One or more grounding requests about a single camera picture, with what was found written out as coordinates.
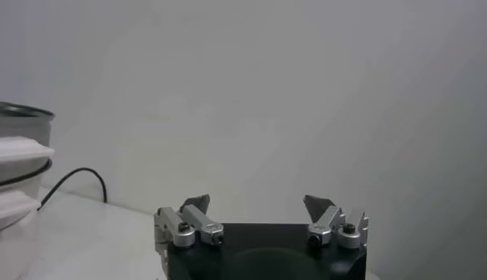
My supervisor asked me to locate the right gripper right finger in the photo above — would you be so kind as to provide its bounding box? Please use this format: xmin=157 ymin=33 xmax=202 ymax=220
xmin=303 ymin=194 xmax=369 ymax=250

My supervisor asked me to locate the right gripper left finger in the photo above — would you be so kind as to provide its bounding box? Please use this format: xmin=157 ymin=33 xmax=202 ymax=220
xmin=153 ymin=193 xmax=225 ymax=253

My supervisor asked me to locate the perforated steel steamer basket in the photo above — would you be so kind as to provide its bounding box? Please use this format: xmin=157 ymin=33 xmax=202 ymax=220
xmin=0 ymin=100 xmax=56 ymax=183

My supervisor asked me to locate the cream electric cooking pot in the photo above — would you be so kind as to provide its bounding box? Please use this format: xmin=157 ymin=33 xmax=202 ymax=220
xmin=0 ymin=163 xmax=43 ymax=280

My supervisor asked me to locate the black pot power cord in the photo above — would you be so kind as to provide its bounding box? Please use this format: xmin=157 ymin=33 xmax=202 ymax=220
xmin=37 ymin=167 xmax=108 ymax=211

